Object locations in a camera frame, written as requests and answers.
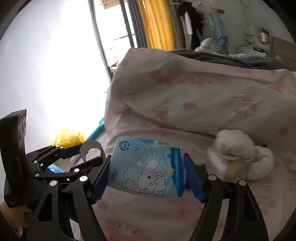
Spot white socks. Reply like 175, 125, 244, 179
207, 130, 274, 183

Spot cardboard tape roll core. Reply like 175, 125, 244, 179
79, 140, 106, 162

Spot blue tissue pack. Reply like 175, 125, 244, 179
108, 136, 186, 198

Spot person left hand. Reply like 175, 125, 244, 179
1, 202, 32, 230

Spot blue paper bag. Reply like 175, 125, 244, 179
44, 164, 65, 174

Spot yellow plastic bag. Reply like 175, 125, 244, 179
55, 127, 86, 149

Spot teal plush toy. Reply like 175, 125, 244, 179
86, 118, 105, 141

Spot pink patterned duvet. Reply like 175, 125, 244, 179
104, 49, 295, 240

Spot dark grey blanket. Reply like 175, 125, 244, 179
170, 49, 288, 70

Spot white dresser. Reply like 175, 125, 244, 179
237, 26, 270, 57

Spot brown bed headboard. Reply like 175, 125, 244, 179
272, 37, 296, 72

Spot balcony window door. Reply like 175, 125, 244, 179
90, 0, 138, 78

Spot round vanity mirror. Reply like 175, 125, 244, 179
254, 18, 273, 51

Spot hanging clothes on rack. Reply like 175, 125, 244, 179
178, 1, 230, 55

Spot grey curtain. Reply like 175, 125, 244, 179
127, 0, 149, 48

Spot yellow curtain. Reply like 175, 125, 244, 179
137, 0, 175, 51

